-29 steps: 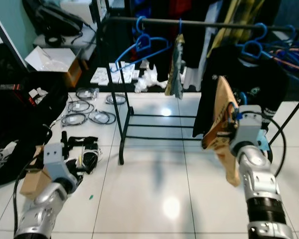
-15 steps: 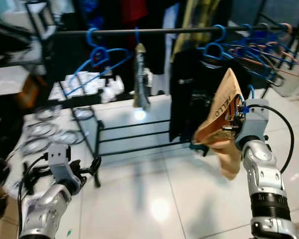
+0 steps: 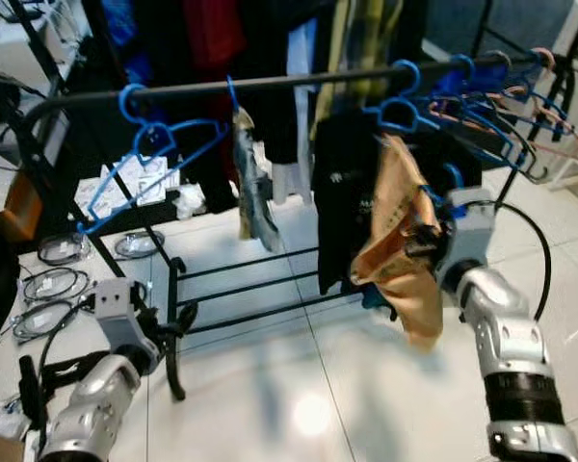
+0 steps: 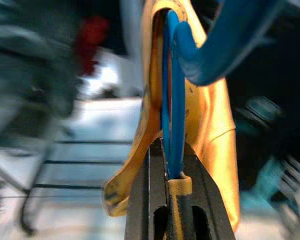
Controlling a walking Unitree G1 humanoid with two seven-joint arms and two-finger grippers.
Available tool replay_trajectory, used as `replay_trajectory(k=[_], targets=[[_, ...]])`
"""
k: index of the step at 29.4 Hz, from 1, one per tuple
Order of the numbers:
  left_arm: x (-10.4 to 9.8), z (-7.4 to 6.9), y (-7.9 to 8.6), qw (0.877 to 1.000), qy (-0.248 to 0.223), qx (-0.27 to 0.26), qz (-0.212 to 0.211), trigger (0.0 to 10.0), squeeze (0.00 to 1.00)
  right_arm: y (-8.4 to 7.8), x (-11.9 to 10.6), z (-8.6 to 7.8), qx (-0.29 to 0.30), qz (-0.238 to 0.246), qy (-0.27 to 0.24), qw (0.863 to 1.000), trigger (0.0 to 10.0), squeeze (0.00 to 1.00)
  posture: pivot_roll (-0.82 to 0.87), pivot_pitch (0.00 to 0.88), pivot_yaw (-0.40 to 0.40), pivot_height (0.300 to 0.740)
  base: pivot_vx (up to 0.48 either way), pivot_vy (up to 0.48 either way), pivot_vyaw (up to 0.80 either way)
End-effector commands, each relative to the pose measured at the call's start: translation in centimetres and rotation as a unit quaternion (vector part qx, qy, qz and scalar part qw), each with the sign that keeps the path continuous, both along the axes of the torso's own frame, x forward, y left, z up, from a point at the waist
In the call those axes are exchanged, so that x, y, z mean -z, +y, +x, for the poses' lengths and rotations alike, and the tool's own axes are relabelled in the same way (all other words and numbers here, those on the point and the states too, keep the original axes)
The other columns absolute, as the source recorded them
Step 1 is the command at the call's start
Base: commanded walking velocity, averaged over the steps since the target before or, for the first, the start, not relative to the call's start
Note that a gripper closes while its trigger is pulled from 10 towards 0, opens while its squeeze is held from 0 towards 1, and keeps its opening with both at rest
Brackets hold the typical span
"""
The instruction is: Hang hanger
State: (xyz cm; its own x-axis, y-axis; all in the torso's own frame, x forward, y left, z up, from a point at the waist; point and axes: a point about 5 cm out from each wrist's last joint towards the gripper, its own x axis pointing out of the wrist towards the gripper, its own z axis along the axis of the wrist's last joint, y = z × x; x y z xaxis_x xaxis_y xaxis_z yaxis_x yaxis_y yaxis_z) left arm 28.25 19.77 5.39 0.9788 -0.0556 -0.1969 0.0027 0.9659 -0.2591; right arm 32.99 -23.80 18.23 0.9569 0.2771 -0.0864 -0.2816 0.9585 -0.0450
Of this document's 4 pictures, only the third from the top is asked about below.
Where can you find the white crumpled plastic bag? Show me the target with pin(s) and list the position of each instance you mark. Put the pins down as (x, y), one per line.
(188, 200)

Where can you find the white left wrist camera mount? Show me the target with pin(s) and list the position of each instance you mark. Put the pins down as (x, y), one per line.
(120, 308)

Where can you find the brown cardboard box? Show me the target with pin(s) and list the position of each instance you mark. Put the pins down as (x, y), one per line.
(19, 207)

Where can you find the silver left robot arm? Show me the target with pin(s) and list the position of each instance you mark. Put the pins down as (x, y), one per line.
(96, 414)

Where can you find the grey patterned hanging garment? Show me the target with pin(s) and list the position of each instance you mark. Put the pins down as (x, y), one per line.
(255, 183)

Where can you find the black metal clothes rack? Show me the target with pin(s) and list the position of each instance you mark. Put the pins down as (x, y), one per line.
(328, 77)

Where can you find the tan brown garment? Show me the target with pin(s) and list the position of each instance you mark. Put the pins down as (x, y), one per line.
(400, 269)

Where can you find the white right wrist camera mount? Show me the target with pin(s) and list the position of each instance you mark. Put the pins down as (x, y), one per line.
(472, 236)

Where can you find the black handheld tool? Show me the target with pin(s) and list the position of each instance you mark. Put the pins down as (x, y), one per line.
(29, 390)

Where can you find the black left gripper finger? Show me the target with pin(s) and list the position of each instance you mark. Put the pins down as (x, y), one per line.
(183, 320)

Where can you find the black printed t-shirt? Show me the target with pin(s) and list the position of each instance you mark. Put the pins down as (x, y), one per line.
(337, 212)

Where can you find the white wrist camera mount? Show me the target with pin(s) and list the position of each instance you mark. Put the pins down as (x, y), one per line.
(120, 308)
(472, 236)

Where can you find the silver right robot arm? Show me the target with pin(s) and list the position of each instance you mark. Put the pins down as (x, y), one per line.
(511, 337)

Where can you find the white flat packets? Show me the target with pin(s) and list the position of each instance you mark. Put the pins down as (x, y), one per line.
(135, 178)

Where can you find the yellow olive hanging garment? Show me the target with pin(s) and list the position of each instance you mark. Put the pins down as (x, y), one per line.
(366, 34)

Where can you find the red hanging garment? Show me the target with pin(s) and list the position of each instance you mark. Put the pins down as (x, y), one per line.
(217, 34)

